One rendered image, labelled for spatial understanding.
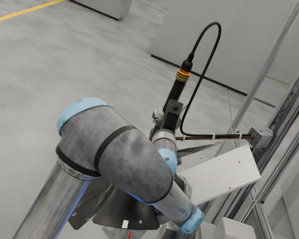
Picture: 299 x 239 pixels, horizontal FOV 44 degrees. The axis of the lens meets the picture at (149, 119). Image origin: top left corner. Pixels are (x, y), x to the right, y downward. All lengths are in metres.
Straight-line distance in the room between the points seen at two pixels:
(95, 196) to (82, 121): 0.83
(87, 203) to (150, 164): 0.87
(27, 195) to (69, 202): 2.19
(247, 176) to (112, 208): 0.55
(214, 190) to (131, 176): 0.87
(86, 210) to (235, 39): 5.67
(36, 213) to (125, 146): 0.26
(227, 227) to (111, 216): 0.71
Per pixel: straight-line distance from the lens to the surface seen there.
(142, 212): 1.31
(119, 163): 0.68
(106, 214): 1.30
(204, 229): 1.92
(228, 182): 1.53
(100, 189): 1.54
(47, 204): 0.82
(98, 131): 0.71
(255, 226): 2.03
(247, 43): 6.91
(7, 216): 2.82
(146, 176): 0.70
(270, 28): 6.91
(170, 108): 1.18
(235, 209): 2.05
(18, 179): 3.11
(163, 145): 1.06
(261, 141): 1.76
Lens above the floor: 2.00
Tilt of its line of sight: 26 degrees down
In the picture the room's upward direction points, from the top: 23 degrees clockwise
